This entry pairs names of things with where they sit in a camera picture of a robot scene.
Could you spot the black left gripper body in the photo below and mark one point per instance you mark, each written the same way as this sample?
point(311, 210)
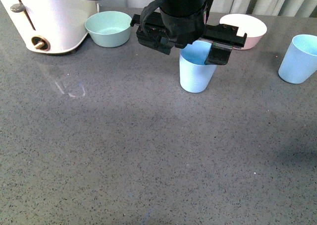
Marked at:
point(161, 32)

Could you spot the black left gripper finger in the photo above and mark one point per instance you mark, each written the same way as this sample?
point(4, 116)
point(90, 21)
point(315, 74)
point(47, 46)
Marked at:
point(219, 54)

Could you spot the blue cup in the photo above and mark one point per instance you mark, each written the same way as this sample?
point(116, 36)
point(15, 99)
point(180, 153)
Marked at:
point(195, 75)
point(300, 60)

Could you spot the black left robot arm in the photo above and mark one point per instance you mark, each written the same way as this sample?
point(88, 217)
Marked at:
point(177, 8)

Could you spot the pink bowl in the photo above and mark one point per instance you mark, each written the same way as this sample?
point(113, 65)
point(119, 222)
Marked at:
point(253, 27)

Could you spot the green bowl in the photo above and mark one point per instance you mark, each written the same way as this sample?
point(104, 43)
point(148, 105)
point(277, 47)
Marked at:
point(109, 29)

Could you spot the grey curtain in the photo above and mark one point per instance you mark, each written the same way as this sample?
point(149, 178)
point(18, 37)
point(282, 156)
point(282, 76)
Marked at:
point(290, 8)

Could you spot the white toaster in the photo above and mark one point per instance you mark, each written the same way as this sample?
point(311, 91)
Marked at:
point(51, 26)

